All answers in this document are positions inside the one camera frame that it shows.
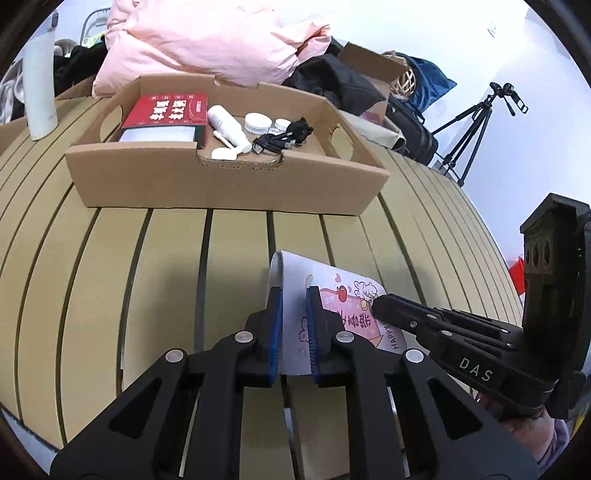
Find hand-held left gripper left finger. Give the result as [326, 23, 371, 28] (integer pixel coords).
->
[50, 286, 283, 480]

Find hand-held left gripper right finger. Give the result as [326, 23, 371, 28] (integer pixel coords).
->
[305, 285, 541, 480]

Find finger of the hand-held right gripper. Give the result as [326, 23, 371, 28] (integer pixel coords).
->
[373, 294, 525, 356]

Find pink white greeting card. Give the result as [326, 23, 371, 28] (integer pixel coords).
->
[268, 250, 409, 377]

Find brown cardboard tray box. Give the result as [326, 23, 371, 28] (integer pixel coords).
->
[65, 74, 391, 219]

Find black cable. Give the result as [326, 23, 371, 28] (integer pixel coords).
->
[252, 116, 312, 155]

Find white tube bottle green label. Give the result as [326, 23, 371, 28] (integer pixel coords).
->
[208, 105, 252, 153]

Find person's right forearm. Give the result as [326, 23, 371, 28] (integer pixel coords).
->
[536, 415, 575, 476]

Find person's right hand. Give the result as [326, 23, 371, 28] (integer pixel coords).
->
[478, 392, 558, 461]

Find red object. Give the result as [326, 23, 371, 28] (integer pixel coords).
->
[507, 257, 528, 294]

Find black suitcase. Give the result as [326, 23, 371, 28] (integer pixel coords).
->
[385, 97, 439, 164]

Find beige cloth bag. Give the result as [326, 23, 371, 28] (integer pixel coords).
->
[346, 113, 407, 155]

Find wicker basket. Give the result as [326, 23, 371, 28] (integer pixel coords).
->
[381, 51, 419, 100]

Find blue bag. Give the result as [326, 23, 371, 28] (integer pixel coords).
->
[402, 54, 458, 112]

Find red printed box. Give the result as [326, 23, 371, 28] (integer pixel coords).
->
[121, 92, 209, 149]

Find black jacket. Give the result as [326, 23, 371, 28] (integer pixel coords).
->
[281, 55, 389, 114]

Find open brown cardboard box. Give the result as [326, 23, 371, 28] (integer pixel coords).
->
[337, 41, 409, 125]

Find pink duvet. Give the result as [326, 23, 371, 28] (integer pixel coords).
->
[92, 0, 333, 97]

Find dark clothing pile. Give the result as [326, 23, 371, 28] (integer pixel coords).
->
[53, 44, 109, 95]

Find white thermos bottle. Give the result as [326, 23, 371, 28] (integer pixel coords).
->
[22, 13, 60, 141]

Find beige clothes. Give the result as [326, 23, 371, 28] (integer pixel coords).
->
[0, 60, 28, 123]

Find black camera tripod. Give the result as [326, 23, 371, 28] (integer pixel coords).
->
[431, 82, 529, 188]

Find white wire rack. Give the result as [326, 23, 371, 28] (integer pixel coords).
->
[81, 9, 112, 47]

